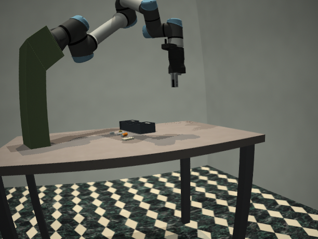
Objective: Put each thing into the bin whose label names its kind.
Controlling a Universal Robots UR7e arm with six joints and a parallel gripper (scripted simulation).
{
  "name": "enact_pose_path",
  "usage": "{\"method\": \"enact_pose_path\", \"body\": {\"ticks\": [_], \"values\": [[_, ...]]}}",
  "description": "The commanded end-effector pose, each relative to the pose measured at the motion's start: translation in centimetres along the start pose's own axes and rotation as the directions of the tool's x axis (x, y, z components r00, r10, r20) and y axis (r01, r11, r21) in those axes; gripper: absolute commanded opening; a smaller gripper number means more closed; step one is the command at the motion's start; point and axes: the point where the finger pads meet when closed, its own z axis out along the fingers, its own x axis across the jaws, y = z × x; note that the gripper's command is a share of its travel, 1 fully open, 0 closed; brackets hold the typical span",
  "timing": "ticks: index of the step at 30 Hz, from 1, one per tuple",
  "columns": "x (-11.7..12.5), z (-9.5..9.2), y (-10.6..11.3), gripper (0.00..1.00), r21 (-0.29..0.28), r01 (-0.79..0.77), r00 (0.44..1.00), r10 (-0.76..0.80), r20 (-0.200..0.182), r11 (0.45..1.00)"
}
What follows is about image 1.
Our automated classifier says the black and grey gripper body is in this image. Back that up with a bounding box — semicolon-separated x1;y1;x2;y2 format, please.
162;38;186;74

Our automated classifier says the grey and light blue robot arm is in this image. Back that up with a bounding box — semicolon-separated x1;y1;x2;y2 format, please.
50;0;183;63

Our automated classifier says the dark grey rack of bins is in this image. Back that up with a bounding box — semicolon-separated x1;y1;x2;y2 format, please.
119;120;156;134

